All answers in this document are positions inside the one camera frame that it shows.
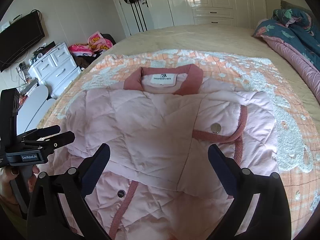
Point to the white rounded cabinet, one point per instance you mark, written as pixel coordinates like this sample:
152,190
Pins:
34,109

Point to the person's left hand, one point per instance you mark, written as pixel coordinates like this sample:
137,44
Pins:
7,176

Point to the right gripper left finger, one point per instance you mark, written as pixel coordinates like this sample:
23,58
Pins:
46,218

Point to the white drawer chest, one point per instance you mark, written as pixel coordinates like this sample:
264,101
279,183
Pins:
56,70

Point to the orange white checkered blanket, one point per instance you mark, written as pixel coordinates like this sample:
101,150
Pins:
297,137

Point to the blue floral pink quilt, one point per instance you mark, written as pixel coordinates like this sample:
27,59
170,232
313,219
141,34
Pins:
293,35

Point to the white wardrobe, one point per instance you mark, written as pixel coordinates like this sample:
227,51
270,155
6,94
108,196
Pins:
236,13

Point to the clutter on drawer chest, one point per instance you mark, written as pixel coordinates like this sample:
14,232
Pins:
23,67

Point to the beige bed cover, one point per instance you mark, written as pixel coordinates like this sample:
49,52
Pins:
223,39

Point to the pink quilted jacket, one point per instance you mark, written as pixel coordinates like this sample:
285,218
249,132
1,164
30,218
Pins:
159,124

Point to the black wall television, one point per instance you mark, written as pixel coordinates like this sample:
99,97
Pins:
19,37

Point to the white bedroom door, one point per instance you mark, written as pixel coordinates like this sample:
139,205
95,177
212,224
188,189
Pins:
135,18

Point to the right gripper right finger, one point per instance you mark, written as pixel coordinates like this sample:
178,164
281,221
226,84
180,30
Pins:
271,218

